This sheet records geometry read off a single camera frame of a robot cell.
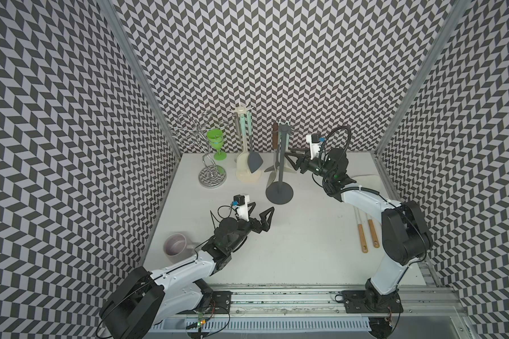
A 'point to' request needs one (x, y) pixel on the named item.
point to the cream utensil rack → (244, 175)
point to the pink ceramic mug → (177, 248)
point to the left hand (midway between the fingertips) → (265, 207)
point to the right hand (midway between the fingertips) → (288, 154)
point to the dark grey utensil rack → (280, 192)
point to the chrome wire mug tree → (213, 176)
